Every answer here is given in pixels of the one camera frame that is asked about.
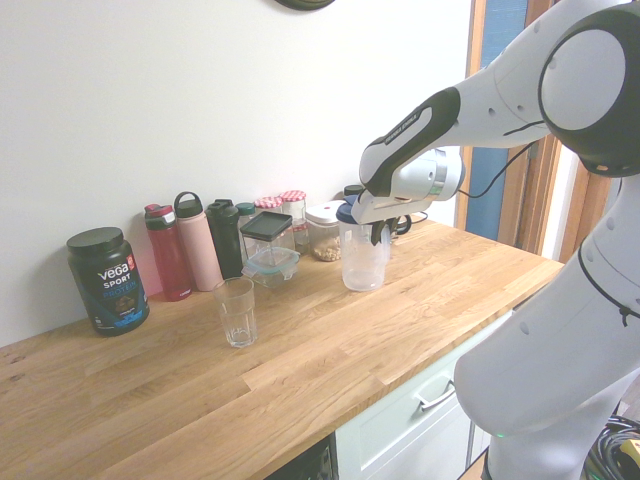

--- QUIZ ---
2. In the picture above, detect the red water bottle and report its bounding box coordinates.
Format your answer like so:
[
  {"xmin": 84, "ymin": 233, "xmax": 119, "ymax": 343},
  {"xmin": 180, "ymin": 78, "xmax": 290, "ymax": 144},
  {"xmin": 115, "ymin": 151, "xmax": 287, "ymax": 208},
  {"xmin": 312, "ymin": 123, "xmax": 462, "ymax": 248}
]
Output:
[{"xmin": 143, "ymin": 203, "xmax": 194, "ymax": 303}]

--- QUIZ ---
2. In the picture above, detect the clear faceted drinking glass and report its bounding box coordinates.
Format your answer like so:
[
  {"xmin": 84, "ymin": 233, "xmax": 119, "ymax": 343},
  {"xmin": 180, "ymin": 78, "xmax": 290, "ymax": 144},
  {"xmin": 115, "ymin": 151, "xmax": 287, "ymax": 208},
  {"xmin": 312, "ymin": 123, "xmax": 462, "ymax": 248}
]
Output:
[{"xmin": 212, "ymin": 277, "xmax": 257, "ymax": 350}]

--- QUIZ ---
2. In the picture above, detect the clear plastic pitcher blue lid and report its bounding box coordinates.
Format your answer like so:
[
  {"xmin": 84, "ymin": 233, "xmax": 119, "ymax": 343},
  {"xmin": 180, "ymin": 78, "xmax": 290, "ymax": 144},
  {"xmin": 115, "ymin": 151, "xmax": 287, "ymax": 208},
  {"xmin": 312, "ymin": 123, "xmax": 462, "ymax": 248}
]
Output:
[{"xmin": 335, "ymin": 195, "xmax": 392, "ymax": 293}]

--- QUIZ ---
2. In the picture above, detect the pink water bottle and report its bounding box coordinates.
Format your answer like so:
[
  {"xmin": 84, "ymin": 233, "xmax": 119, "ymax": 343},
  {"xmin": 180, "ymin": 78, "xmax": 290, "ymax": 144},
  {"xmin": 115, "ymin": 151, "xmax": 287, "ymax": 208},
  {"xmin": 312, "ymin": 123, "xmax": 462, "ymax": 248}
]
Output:
[{"xmin": 173, "ymin": 191, "xmax": 225, "ymax": 292}]

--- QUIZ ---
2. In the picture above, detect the silver bar drawer handle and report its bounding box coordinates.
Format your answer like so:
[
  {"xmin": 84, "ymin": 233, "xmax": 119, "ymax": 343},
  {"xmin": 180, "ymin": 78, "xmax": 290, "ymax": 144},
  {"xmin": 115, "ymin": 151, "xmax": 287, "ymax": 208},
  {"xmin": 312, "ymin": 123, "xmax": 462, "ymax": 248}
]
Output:
[{"xmin": 413, "ymin": 380, "xmax": 457, "ymax": 412}]

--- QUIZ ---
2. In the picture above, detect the glass jar red gingham lid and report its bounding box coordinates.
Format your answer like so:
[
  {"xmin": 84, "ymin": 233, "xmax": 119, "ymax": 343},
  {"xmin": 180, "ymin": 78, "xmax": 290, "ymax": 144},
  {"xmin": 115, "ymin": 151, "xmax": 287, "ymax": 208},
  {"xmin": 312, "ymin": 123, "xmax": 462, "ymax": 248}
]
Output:
[
  {"xmin": 278, "ymin": 189, "xmax": 308, "ymax": 224},
  {"xmin": 291, "ymin": 220, "xmax": 309, "ymax": 255},
  {"xmin": 253, "ymin": 196, "xmax": 284, "ymax": 216}
]

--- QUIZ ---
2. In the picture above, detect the dark round wall clock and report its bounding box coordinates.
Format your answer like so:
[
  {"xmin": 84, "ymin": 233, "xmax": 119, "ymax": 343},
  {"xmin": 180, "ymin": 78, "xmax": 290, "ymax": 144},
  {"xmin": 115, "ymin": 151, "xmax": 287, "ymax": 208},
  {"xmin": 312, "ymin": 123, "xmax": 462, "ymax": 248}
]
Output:
[{"xmin": 273, "ymin": 0, "xmax": 337, "ymax": 10}]

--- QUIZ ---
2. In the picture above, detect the blue door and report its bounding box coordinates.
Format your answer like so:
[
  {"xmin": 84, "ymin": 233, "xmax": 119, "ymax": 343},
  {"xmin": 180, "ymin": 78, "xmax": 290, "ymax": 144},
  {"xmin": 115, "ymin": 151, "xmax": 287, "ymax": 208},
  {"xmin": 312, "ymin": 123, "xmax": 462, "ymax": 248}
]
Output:
[{"xmin": 469, "ymin": 0, "xmax": 529, "ymax": 246}]

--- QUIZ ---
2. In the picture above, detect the glass jar dark green lid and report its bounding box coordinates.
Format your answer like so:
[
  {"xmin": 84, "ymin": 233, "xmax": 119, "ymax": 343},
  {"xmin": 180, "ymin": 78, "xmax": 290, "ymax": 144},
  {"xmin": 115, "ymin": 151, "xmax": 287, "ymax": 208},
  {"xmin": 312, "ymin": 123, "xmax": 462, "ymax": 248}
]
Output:
[{"xmin": 235, "ymin": 202, "xmax": 258, "ymax": 241}]

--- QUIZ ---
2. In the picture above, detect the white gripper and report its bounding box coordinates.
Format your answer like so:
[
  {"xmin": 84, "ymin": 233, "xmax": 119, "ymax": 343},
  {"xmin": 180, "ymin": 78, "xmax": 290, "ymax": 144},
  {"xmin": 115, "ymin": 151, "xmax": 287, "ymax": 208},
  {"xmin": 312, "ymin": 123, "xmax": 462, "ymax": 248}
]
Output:
[{"xmin": 349, "ymin": 192, "xmax": 433, "ymax": 249}]

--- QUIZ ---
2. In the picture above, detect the thin black camera cable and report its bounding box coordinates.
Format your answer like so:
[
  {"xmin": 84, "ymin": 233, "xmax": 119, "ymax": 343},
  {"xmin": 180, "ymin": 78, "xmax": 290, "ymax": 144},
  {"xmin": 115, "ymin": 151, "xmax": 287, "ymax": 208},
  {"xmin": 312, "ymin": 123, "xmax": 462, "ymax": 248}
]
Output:
[{"xmin": 457, "ymin": 119, "xmax": 640, "ymax": 329}]

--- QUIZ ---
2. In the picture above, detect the glass container teal clip lid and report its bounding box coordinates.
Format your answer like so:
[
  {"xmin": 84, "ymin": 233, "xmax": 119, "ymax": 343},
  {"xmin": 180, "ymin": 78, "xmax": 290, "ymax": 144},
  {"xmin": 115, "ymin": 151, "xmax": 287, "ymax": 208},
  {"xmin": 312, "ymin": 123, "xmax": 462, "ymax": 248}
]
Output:
[{"xmin": 240, "ymin": 247, "xmax": 302, "ymax": 290}]

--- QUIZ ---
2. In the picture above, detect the pale cabinet drawer front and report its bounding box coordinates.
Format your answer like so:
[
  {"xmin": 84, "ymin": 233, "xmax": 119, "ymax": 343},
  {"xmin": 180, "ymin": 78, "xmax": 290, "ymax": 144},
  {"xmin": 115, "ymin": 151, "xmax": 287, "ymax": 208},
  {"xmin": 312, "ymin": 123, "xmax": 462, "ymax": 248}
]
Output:
[{"xmin": 334, "ymin": 309, "xmax": 516, "ymax": 480}]

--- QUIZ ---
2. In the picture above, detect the coiled green cable bundle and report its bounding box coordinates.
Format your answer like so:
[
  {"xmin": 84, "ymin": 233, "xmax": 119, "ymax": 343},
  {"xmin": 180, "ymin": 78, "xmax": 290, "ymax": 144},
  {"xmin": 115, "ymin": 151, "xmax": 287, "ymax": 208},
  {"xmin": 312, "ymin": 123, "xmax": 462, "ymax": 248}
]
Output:
[{"xmin": 587, "ymin": 413, "xmax": 640, "ymax": 480}]

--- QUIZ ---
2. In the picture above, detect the black dishwasher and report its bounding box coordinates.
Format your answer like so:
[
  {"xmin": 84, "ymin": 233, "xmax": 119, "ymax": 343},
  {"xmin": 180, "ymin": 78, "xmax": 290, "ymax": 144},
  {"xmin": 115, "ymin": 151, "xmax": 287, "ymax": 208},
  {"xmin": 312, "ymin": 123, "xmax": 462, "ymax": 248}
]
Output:
[{"xmin": 272, "ymin": 434, "xmax": 339, "ymax": 480}]

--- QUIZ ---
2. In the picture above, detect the black shaker bottle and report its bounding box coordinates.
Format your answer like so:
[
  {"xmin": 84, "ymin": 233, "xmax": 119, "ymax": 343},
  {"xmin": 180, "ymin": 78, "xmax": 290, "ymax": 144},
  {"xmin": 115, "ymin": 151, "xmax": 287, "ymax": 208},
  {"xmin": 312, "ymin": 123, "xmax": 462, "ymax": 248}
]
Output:
[{"xmin": 205, "ymin": 198, "xmax": 245, "ymax": 281}]

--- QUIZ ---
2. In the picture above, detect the square container black lid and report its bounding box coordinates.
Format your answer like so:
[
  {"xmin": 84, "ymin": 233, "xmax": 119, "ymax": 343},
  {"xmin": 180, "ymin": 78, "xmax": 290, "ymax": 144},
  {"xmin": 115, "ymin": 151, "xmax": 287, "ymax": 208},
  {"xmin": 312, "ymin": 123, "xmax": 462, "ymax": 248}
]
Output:
[{"xmin": 239, "ymin": 211, "xmax": 295, "ymax": 266}]

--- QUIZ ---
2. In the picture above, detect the wooden door frame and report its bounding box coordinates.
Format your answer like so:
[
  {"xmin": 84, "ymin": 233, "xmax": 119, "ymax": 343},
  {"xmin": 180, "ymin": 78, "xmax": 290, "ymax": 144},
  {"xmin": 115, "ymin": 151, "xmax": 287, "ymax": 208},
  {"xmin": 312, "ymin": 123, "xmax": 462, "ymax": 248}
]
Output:
[{"xmin": 455, "ymin": 0, "xmax": 624, "ymax": 266}]

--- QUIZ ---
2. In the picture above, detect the black protein powder tub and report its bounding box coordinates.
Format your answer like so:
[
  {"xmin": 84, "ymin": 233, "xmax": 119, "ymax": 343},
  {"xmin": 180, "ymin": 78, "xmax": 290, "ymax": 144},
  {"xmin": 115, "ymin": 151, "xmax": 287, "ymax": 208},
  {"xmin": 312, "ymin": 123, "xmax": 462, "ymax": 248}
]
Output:
[{"xmin": 66, "ymin": 227, "xmax": 151, "ymax": 337}]

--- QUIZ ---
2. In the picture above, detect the cereal container white lid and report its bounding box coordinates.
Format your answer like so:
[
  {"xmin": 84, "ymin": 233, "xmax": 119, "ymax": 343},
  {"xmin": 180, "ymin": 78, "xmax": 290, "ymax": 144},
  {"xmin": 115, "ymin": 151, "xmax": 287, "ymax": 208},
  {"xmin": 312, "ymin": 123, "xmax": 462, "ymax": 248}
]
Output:
[{"xmin": 305, "ymin": 203, "xmax": 346, "ymax": 263}]

